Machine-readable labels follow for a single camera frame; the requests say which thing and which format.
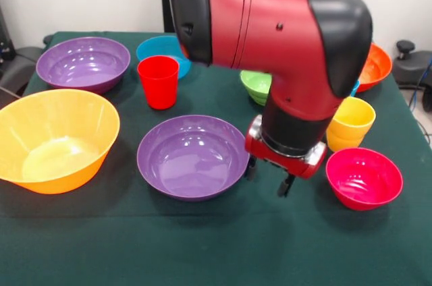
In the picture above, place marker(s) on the black wheeled base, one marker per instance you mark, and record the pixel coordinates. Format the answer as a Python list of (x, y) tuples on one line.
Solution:
[(410, 70), (20, 63)]

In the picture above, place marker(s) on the yellow cup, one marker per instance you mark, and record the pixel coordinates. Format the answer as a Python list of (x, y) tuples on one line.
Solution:
[(356, 117), (341, 142)]

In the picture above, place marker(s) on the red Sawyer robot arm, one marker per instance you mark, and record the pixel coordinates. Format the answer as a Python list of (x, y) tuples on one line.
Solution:
[(270, 36)]

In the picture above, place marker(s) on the green bowl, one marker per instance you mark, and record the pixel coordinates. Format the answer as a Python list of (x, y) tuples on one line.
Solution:
[(256, 85)]

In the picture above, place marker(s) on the blue bowl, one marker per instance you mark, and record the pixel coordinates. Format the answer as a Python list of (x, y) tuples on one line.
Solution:
[(158, 48)]

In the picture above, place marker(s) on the purple bowl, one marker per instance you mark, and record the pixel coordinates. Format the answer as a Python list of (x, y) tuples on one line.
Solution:
[(84, 63), (192, 161)]

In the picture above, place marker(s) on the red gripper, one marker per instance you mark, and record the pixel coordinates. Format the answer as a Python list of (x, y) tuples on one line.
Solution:
[(290, 163)]

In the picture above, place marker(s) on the red cup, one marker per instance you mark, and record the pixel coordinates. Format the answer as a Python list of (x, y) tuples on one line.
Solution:
[(158, 87)]

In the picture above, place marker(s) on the blue cup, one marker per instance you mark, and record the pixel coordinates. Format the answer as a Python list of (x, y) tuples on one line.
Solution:
[(355, 89)]

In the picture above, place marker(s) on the dark green tablecloth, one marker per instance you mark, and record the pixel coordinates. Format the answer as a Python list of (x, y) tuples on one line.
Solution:
[(216, 232)]

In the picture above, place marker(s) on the pink bowl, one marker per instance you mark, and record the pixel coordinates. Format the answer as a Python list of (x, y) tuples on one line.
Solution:
[(364, 178)]

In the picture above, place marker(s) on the large yellow bowl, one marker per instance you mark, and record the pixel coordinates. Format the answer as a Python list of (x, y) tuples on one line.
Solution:
[(57, 141)]

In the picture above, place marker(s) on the orange-red bowl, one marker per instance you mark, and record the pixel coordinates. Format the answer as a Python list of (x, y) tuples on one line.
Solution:
[(378, 66)]

